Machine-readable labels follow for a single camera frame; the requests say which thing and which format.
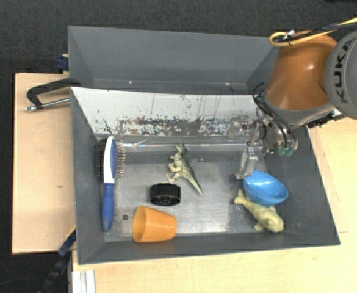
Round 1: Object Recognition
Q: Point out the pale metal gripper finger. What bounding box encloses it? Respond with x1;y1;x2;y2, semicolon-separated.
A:
226;117;257;141
234;148;260;180

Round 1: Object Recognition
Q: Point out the blue plastic bowl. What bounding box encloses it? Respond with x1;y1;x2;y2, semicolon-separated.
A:
242;170;289;207

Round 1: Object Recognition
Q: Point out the pale green toy fish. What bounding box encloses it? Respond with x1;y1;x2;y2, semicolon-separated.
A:
233;189;285;234

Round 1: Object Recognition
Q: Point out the green toy dinosaur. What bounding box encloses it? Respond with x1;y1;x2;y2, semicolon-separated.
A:
165;143;204;197

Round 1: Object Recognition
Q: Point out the grey metal bin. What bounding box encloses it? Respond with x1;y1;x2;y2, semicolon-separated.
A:
67;25;341;265

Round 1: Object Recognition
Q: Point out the black round plastic cap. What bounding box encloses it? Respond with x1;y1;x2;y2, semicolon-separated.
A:
149;183;182;207

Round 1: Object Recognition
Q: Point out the orange plastic cup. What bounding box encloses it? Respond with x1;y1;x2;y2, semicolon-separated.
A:
132;205;178;244

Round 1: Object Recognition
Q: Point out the blue and white hairbrush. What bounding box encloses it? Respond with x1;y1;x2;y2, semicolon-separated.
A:
95;135;126;233

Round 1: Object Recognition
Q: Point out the pale wood board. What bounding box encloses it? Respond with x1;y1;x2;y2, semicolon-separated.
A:
12;73;77;255

